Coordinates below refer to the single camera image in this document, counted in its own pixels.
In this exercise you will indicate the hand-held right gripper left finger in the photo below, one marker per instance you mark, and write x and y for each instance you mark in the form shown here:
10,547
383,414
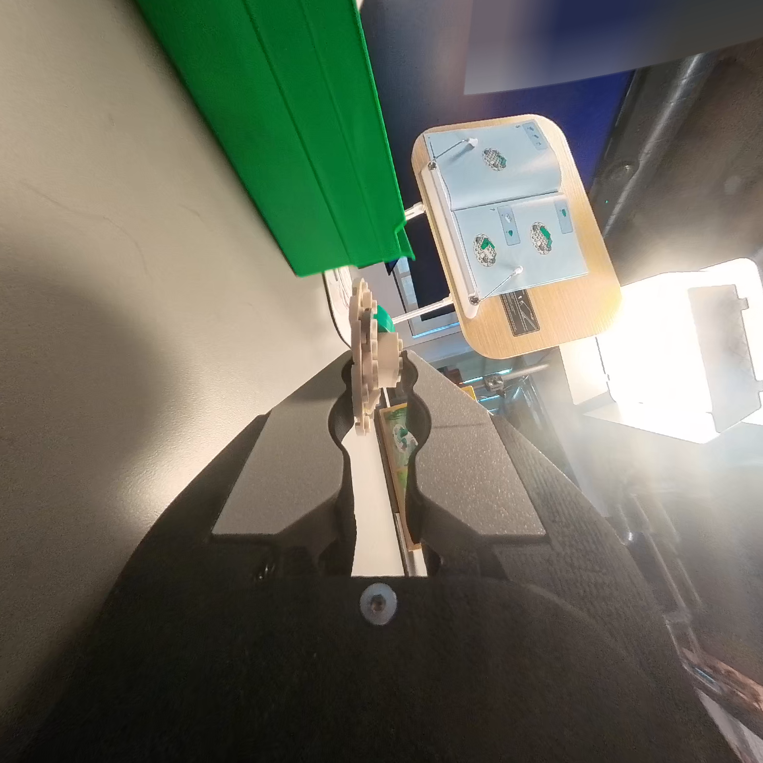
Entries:
280,471

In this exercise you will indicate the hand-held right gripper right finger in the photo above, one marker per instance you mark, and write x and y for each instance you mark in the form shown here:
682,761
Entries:
477,477

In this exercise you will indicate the round white lego plate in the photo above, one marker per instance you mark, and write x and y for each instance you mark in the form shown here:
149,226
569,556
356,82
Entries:
363,357

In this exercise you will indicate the small light grey lego brick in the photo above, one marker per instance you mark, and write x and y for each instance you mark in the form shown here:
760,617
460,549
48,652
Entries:
388,357

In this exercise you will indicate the teal green lego piece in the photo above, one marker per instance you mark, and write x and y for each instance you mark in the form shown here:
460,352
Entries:
384,319

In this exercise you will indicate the green plastic bin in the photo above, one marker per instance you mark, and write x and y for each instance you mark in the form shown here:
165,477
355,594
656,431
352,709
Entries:
286,131

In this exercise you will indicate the metal clamp rod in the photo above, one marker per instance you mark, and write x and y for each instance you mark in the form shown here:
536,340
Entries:
506,378

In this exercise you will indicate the wooden book stand white base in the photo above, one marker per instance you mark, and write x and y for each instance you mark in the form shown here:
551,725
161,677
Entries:
566,316

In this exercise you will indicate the bright studio light panel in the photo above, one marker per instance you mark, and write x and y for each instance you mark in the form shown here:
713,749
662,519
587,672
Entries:
673,357

